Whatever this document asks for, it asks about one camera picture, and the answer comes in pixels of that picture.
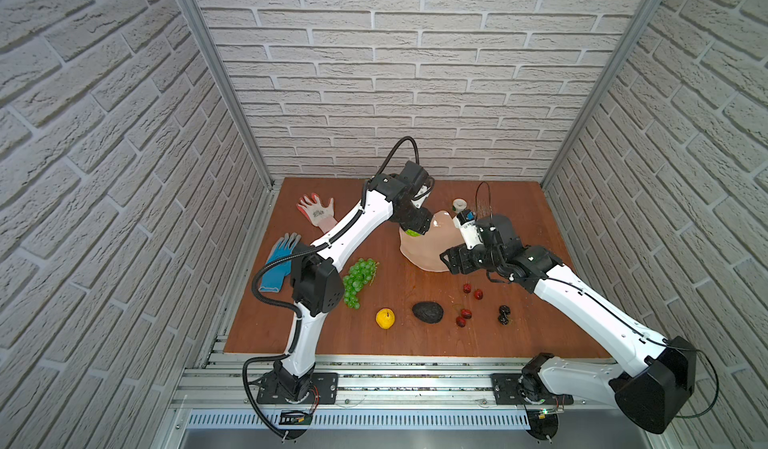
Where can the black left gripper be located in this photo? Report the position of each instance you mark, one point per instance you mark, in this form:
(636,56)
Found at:
(423,222)

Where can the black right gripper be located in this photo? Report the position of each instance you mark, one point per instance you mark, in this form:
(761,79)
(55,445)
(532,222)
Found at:
(456,253)

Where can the red cherry pair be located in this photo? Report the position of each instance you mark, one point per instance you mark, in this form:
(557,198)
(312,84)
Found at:
(470,290)
(464,316)

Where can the black cherry pair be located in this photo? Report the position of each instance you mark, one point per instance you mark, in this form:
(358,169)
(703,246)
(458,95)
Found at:
(504,314)

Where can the dark fake avocado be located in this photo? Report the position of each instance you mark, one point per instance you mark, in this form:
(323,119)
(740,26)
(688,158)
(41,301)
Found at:
(429,312)

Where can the green grape bunch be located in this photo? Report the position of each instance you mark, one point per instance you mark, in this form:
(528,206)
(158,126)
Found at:
(361,274)

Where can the yellow fake pear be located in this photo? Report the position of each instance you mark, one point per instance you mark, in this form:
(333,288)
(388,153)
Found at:
(385,318)

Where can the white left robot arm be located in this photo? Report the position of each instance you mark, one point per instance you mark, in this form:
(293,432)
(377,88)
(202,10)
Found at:
(316,269)

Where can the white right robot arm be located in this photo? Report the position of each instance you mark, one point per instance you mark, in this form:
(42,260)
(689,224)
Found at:
(650,378)

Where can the pink wavy fruit bowl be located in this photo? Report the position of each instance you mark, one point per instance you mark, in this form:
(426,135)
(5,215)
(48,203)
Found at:
(424,251)

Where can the white tape roll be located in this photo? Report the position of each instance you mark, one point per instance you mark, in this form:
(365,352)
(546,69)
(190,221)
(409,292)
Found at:
(459,205)

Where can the red white work glove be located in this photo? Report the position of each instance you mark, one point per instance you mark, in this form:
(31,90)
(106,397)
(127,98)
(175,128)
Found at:
(319,215)

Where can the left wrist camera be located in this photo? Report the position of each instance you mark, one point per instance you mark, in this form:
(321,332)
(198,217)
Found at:
(418,182)

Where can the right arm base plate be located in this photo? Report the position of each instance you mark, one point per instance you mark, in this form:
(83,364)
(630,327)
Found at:
(508,389)

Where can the aluminium rail frame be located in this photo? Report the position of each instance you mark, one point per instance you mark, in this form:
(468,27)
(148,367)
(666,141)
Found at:
(374,392)

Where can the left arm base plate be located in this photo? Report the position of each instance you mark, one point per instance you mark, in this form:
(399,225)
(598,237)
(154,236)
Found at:
(318,387)

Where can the silver corner frame post left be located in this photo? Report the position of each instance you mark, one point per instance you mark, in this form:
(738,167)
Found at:
(208,50)

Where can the silver corner frame post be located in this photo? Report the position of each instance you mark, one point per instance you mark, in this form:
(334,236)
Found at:
(626,44)
(208,50)

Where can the silver corner frame post right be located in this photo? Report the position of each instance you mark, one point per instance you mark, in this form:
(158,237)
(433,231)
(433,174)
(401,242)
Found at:
(626,44)

